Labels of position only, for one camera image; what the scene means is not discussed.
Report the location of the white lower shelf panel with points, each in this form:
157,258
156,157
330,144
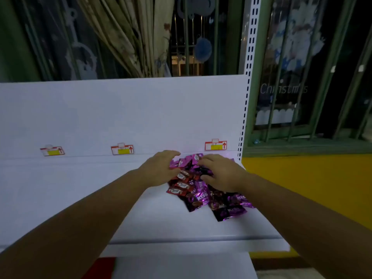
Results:
186,268

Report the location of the white metal shelf board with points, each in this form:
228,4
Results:
162,223

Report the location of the red candy packet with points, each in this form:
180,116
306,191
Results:
182,175
183,185
175,190

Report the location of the person's right forearm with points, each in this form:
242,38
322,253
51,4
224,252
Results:
308,229

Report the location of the beige patterned curtain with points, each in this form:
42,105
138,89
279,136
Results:
136,34

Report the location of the blue fluffy ball ornament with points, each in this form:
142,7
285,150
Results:
202,49

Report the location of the green barred window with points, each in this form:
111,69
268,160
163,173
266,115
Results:
308,84

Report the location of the person's left thumb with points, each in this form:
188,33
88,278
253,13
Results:
175,174

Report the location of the person's right hand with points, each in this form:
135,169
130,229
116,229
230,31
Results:
228,175

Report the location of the white shelf panel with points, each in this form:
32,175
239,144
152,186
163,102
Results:
186,268
125,113

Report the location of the person's left forearm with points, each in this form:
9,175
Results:
72,229

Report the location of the dark window with green frame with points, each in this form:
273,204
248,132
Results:
43,37

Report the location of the red and yellow price tag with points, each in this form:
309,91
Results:
52,151
215,145
122,149

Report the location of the red object under shelf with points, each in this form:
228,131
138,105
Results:
100,268

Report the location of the person's right thumb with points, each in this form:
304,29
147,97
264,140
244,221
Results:
207,178

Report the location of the pile of purple candy packets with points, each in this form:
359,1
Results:
226,210

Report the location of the person's left hand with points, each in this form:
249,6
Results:
155,171

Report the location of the white shelf back panel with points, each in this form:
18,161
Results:
125,113

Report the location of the white perforated shelf upright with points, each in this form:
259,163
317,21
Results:
250,55

